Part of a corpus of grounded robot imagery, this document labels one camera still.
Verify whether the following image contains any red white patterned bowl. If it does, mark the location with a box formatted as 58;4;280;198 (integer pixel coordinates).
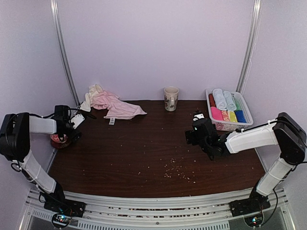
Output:
50;134;68;143

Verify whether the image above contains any pink towel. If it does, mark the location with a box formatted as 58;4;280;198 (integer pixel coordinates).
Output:
211;106;223;120
91;91;147;120

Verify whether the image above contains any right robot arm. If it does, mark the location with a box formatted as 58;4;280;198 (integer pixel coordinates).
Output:
185;111;307;212

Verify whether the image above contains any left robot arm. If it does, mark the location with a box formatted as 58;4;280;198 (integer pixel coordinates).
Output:
0;113;85;213

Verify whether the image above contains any pink rolled towel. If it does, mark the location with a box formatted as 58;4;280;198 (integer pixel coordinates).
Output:
211;106;223;120

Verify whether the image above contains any orange patterned rolled towel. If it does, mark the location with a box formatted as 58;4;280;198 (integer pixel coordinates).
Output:
221;111;230;122

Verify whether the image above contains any dark red rolled towel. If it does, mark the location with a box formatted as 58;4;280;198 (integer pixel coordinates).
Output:
208;93;216;107

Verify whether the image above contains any yellow rolled towel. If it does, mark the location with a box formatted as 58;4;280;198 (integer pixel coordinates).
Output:
227;111;238;123

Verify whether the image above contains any white plastic basket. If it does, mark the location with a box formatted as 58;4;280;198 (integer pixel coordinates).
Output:
205;89;253;131

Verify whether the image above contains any light blue rolled towel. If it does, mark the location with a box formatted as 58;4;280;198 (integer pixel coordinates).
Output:
212;89;227;111

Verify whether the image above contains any pale blue rolled towel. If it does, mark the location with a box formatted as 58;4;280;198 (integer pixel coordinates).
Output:
223;91;236;111

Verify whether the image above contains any green rolled towel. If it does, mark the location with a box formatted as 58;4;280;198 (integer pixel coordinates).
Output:
234;99;242;111

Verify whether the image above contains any cream crumpled towel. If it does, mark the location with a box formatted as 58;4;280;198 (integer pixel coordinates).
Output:
80;84;103;112

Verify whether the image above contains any floral ceramic mug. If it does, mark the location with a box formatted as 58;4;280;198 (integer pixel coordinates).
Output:
164;86;179;112

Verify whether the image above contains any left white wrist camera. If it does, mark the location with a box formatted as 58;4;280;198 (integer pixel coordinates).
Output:
70;114;85;129

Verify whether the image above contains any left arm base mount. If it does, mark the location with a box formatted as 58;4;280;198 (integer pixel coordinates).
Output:
44;200;86;229

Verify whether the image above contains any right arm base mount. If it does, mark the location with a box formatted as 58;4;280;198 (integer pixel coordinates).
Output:
229;198;271;228

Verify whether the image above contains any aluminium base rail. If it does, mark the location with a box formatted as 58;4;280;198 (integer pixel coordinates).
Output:
17;189;299;230

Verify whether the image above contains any left aluminium frame post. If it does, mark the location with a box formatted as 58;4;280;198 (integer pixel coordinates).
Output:
50;0;80;106

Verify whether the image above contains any aluminium frame post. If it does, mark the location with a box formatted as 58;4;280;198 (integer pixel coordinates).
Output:
236;0;262;94
50;0;80;106

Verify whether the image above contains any right aluminium frame post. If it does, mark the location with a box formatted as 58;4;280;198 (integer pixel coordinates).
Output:
236;0;262;94

